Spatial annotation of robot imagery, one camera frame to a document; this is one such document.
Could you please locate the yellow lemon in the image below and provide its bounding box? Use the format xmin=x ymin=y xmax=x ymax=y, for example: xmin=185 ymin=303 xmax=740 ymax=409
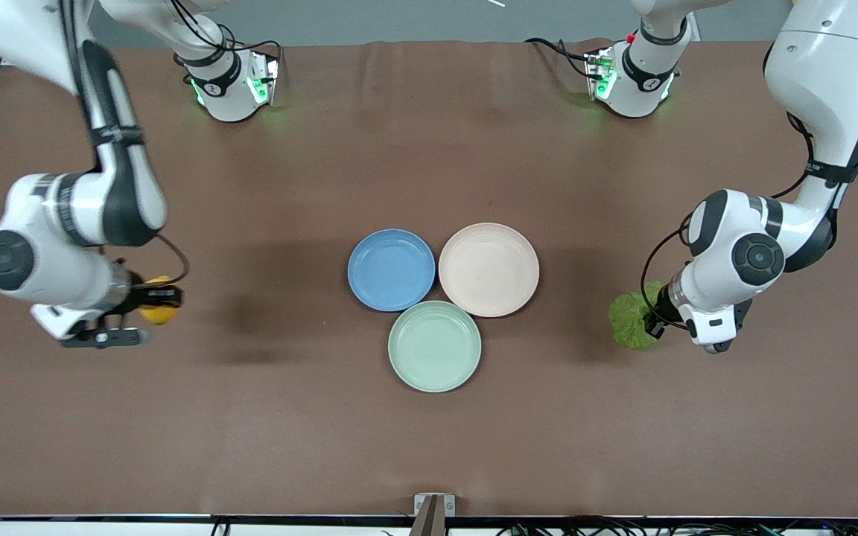
xmin=139 ymin=275 xmax=181 ymax=326

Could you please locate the green lettuce leaf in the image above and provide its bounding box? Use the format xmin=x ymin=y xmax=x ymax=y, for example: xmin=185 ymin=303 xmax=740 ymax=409
xmin=608 ymin=281 xmax=665 ymax=350

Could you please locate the brown table cover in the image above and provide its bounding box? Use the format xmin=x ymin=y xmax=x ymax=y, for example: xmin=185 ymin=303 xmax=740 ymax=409
xmin=0 ymin=37 xmax=858 ymax=518

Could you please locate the beige plate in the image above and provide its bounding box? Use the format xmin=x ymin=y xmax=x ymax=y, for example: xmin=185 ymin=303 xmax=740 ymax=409
xmin=439 ymin=223 xmax=540 ymax=318

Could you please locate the mint green plate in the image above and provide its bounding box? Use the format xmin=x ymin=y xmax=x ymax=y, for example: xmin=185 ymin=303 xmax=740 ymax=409
xmin=388 ymin=300 xmax=482 ymax=393

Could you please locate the blue plate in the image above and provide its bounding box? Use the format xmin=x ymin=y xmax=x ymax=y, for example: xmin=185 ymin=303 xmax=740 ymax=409
xmin=348 ymin=229 xmax=436 ymax=312

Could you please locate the silver right base connector box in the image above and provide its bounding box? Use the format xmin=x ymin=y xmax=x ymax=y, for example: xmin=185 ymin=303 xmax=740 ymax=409
xmin=246 ymin=51 xmax=281 ymax=106

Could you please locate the silver base connector box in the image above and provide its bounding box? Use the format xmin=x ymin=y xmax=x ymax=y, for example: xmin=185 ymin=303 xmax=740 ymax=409
xmin=585 ymin=48 xmax=617 ymax=102
xmin=246 ymin=51 xmax=281 ymax=106

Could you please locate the silver left base connector box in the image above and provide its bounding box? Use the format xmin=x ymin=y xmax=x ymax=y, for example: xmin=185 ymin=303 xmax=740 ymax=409
xmin=585 ymin=48 xmax=617 ymax=102

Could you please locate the black right base cable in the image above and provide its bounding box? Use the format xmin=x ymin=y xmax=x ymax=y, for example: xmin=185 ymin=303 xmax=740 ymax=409
xmin=167 ymin=0 xmax=282 ymax=84

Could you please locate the black base cable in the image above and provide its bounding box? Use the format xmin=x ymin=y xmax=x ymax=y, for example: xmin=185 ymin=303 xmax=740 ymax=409
xmin=167 ymin=0 xmax=282 ymax=84
xmin=524 ymin=37 xmax=595 ymax=80

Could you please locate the black left base cable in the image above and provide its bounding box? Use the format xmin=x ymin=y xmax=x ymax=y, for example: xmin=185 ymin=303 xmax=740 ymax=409
xmin=524 ymin=37 xmax=595 ymax=80

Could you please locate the grey metal table bracket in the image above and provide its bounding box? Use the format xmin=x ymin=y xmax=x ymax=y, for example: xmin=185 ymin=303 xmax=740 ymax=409
xmin=413 ymin=493 xmax=456 ymax=536

